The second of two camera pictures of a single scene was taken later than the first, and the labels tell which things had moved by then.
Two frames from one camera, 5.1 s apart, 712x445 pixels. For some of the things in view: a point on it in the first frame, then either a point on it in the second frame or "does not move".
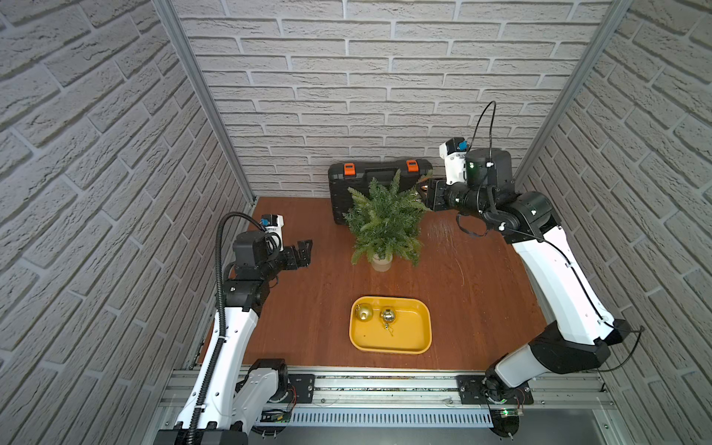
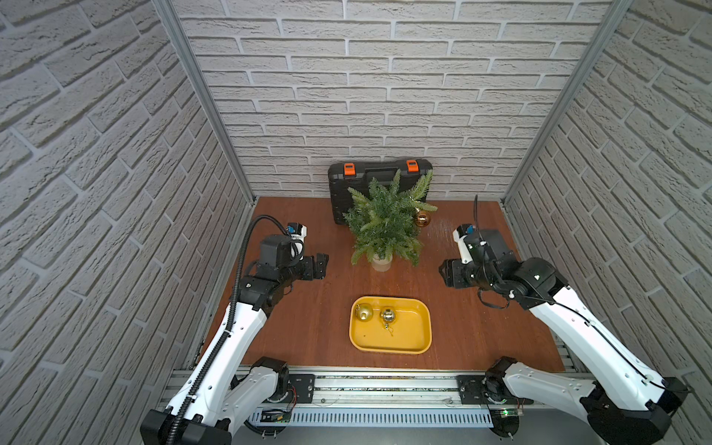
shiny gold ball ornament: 387,316 does not move
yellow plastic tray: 390,324 does not move
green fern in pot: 387,220 does not move
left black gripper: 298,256 -> 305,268
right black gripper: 437,187 -> 450,273
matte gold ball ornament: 363,312 does not move
